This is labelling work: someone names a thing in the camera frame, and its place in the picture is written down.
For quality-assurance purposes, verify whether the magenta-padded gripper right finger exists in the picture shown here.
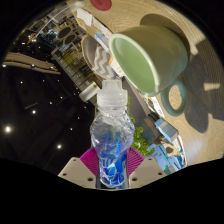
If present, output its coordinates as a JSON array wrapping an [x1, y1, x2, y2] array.
[[125, 146, 167, 189]]

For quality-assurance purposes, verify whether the white paper napkin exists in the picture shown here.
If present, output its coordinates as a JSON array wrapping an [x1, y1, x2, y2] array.
[[75, 8, 94, 28]]

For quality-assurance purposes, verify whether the clear bottle with blue label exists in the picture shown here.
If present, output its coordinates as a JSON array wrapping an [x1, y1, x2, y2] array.
[[89, 79, 136, 189]]

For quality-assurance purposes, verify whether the flat round red coaster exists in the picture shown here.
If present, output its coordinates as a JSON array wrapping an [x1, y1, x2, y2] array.
[[89, 0, 113, 12]]

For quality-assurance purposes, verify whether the grey curved sofa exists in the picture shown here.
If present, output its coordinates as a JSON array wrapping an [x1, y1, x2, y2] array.
[[80, 33, 158, 134]]

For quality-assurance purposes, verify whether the blue white card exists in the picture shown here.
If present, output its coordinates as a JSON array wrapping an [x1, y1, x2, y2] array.
[[94, 30, 113, 46]]

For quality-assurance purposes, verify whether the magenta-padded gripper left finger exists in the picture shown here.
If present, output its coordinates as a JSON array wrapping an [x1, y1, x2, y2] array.
[[57, 146, 101, 189]]

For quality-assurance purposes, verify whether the group of dining chairs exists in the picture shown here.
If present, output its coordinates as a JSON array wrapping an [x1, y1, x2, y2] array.
[[28, 19, 81, 48]]

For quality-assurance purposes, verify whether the light blue small box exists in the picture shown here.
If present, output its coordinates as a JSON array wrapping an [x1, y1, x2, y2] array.
[[154, 118, 179, 144]]

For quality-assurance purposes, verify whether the group of ceiling lights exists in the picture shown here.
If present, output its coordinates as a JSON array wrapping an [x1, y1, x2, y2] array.
[[3, 76, 64, 151]]

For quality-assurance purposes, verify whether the pale green mug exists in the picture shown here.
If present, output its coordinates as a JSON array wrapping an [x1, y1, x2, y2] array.
[[108, 24, 189, 118]]

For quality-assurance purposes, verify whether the potted green plant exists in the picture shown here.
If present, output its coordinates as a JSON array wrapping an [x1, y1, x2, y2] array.
[[126, 96, 156, 158]]

